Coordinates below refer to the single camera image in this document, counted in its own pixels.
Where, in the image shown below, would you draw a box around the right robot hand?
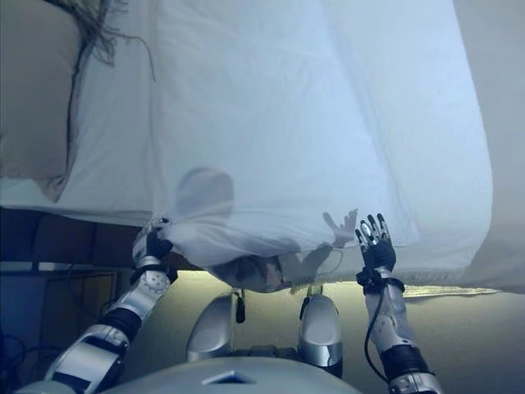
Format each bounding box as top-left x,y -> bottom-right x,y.
354,212 -> 398,274

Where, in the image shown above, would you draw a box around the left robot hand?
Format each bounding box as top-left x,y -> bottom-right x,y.
137,216 -> 176,263

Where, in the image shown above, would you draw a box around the white duvet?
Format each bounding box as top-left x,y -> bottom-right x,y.
135,0 -> 494,295

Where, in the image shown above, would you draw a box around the white fitted bed sheet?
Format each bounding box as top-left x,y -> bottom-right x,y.
0,0 -> 165,231

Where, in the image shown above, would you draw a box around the right silver robot leg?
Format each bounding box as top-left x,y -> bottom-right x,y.
296,285 -> 345,379

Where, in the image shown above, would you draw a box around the brown wooden nightstand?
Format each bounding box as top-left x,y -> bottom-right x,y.
0,262 -> 121,363

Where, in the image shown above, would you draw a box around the silver robot torso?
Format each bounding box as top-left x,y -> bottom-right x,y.
110,355 -> 397,394

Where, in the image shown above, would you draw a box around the large beige pillow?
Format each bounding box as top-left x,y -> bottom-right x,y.
0,3 -> 90,205

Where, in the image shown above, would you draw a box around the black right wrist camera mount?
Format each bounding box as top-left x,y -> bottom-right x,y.
354,266 -> 406,295

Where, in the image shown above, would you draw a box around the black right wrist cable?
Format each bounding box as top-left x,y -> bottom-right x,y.
363,275 -> 390,383

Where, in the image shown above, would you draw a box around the black floor cable bundle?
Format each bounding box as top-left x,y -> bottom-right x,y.
0,323 -> 63,371

